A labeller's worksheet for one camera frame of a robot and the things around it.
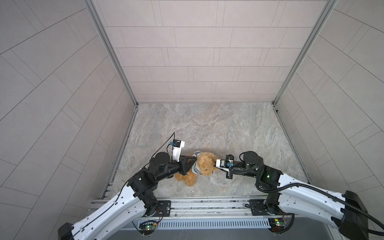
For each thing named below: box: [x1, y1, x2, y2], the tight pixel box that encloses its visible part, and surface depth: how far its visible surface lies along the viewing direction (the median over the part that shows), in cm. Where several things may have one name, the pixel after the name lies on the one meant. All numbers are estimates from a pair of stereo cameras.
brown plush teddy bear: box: [174, 152, 219, 187], surface depth 69 cm
